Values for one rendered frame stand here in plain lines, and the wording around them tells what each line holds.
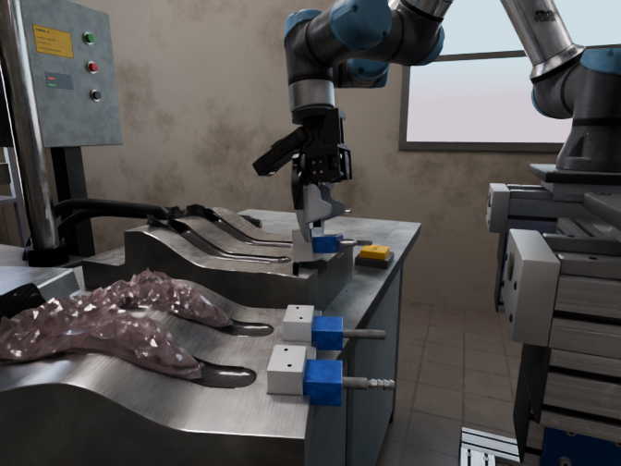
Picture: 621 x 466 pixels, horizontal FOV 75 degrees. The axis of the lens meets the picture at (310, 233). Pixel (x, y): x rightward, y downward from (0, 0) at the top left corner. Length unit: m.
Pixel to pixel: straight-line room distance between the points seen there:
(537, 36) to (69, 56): 1.21
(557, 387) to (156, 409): 0.39
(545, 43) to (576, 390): 0.76
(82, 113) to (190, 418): 1.13
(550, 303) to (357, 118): 2.33
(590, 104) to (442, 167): 1.72
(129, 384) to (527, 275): 0.40
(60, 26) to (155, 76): 2.07
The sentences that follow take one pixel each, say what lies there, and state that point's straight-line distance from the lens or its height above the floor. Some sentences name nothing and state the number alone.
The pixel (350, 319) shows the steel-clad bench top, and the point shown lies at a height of 0.80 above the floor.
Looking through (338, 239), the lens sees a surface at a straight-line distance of 0.67.
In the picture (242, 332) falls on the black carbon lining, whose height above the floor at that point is 0.85.
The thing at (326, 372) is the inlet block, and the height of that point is 0.87.
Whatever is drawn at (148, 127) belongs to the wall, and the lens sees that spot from 3.51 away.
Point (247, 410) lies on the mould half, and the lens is 0.42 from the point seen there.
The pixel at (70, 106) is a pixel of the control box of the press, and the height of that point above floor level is 1.18.
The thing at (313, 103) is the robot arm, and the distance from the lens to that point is 0.67.
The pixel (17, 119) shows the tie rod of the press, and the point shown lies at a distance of 1.17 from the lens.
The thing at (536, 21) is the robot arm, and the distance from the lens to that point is 1.07.
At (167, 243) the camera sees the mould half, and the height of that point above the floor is 0.92.
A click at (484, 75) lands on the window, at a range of 2.61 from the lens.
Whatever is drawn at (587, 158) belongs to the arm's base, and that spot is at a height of 1.06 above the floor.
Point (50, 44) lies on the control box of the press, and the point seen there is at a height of 1.34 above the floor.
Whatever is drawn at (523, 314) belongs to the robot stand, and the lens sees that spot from 0.46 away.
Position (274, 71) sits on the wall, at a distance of 2.92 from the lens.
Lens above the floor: 1.11
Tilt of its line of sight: 14 degrees down
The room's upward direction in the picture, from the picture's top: straight up
